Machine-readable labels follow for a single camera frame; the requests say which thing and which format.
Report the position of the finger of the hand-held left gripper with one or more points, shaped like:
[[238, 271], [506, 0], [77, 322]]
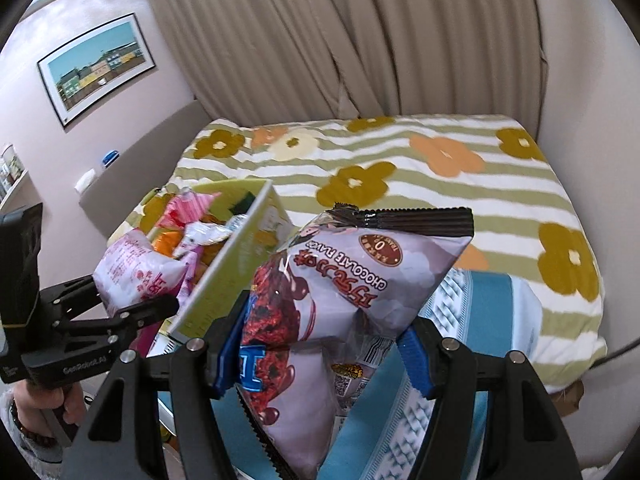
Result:
[[145, 312], [70, 295]]

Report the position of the green cardboard box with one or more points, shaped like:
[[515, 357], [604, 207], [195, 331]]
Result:
[[235, 270]]

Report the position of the small white box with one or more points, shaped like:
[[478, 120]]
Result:
[[85, 181]]

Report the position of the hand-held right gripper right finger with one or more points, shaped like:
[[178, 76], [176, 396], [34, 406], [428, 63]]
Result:
[[417, 360]]

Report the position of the wall shelf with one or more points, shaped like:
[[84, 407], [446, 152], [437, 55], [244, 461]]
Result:
[[15, 189]]

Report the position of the blue-white container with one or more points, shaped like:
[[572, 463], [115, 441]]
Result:
[[111, 157]]

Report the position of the pink snack packet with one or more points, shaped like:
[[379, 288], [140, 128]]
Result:
[[190, 207]]

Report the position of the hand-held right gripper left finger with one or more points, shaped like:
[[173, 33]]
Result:
[[230, 355]]

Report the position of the beige curtain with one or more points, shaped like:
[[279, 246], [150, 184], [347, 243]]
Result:
[[350, 35]]

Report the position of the person's left hand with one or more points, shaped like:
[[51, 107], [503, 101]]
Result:
[[67, 405]]

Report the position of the framed wall picture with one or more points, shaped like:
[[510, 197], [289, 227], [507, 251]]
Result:
[[95, 70]]

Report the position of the orange snack packet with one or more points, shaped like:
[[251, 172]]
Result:
[[170, 242]]

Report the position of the purple chocolate snack bag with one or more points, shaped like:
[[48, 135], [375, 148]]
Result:
[[350, 285]]

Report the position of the person's left forearm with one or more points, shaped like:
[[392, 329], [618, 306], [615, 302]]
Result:
[[20, 452]]

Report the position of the pink-white snack packet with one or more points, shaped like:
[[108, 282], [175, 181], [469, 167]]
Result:
[[135, 265]]

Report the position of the dark green snack packet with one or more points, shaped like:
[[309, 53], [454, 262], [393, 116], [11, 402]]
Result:
[[241, 203]]

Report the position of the floral striped blanket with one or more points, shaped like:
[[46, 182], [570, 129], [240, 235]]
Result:
[[400, 185]]

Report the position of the silver snack packet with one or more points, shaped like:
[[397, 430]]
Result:
[[210, 232]]

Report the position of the grey headboard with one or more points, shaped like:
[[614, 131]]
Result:
[[150, 145]]

